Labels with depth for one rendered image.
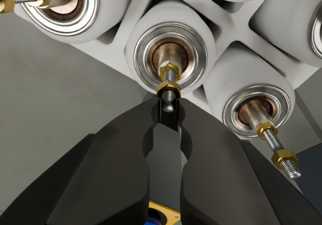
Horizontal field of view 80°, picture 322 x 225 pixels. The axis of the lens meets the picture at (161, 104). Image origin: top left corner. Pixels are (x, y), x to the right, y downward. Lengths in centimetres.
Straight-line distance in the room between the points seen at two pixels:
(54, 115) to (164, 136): 39
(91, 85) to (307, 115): 58
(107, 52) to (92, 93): 27
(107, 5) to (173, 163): 23
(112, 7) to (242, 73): 15
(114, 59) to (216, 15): 15
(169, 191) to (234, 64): 18
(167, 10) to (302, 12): 12
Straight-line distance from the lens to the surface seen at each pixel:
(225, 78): 24
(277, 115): 26
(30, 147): 78
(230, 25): 28
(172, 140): 34
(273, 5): 28
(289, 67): 33
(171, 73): 16
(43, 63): 57
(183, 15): 20
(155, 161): 29
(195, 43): 20
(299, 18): 23
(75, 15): 21
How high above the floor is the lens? 44
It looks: 58 degrees down
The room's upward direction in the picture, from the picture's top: 174 degrees counter-clockwise
